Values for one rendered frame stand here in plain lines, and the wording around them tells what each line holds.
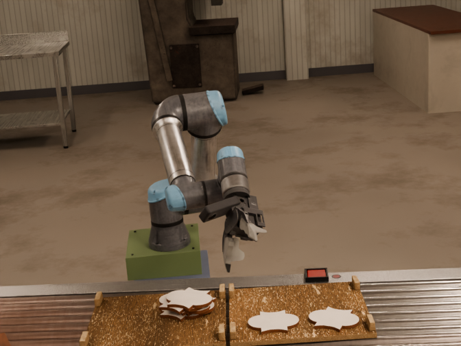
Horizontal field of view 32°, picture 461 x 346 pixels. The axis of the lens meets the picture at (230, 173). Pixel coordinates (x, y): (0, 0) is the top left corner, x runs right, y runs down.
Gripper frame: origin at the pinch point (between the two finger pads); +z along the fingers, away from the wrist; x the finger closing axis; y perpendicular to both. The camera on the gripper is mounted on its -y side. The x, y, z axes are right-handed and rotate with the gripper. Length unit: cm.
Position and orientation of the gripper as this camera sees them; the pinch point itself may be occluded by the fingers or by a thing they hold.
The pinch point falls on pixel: (239, 257)
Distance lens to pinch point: 205.6
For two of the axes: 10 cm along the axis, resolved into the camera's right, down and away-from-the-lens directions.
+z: 1.2, 7.8, -6.2
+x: -4.6, 6.0, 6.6
